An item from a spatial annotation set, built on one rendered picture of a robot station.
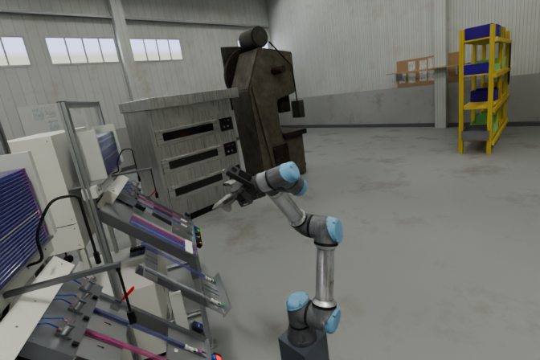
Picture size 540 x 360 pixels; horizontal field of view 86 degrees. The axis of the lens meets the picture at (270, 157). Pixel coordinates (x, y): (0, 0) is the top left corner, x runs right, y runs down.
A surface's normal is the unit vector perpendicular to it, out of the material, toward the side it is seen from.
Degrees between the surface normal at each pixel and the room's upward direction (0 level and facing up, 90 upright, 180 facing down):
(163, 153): 90
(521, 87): 90
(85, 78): 90
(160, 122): 90
